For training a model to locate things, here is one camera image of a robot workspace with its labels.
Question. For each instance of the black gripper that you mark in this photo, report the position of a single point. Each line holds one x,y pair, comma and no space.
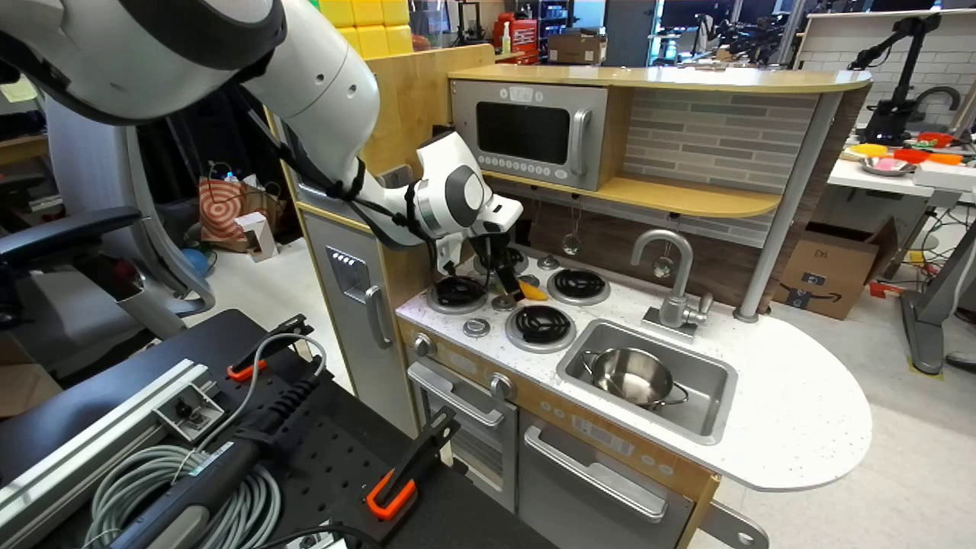
493,251

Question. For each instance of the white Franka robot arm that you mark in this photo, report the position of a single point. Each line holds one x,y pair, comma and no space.
316,81

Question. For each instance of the black toy stove burner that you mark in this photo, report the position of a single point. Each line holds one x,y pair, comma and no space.
577,285
542,325
457,294

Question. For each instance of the hanging silver toy utensil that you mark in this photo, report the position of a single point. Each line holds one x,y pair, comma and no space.
571,243

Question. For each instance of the silver toy microwave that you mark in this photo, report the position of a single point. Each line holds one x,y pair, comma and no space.
529,131

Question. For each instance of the shiny steel pot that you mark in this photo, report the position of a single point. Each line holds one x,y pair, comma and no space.
630,376

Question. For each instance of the grey toy oven door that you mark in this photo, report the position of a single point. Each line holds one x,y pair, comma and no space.
475,438

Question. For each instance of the silver toy faucet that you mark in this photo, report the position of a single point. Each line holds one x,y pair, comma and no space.
674,294

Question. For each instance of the wooden toy kitchen unit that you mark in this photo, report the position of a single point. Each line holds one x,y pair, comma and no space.
567,79

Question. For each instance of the grey toy sink basin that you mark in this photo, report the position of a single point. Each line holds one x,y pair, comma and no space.
701,392

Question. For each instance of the grey toy cupboard door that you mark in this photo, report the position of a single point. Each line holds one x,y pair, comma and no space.
580,499

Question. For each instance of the silver stovetop dial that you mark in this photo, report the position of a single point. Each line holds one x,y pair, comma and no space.
475,327

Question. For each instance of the silver oven knob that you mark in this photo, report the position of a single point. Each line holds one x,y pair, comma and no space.
502,385
423,345

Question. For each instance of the grey tall fridge door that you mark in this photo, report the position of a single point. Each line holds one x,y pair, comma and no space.
351,306

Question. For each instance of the red canister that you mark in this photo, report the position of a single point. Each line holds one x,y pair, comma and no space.
523,38

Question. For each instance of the black perforated board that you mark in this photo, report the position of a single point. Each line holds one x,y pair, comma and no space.
337,446

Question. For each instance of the orange and black bar clamp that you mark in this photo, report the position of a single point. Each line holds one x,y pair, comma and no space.
392,499

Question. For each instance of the black clamp with orange trigger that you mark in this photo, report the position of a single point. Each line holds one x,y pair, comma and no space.
248,368

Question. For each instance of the stack of coloured foam blocks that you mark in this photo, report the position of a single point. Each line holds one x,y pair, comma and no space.
377,26

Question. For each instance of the red patterned bag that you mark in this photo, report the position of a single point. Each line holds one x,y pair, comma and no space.
219,210

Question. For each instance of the brown cardboard box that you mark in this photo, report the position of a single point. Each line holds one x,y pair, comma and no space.
828,273

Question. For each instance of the white desk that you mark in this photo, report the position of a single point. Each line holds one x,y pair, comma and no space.
884,181

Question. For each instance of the grey office chair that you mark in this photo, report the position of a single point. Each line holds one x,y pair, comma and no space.
93,173

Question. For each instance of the grey kitchen support post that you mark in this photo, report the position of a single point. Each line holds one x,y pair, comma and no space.
787,204

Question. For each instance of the small metal corner bracket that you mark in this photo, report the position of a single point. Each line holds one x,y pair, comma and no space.
192,415

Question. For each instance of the grey pedestal stand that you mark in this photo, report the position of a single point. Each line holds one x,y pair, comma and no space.
932,306

